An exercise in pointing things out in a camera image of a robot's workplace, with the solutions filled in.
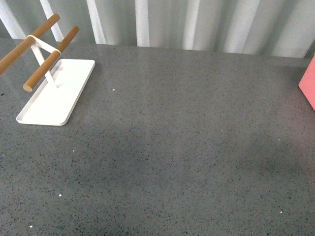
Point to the white towel rack stand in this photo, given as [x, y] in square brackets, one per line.
[57, 84]

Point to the pink box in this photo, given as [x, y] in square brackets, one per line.
[307, 83]

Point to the white pleated curtain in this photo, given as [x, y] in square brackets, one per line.
[284, 28]

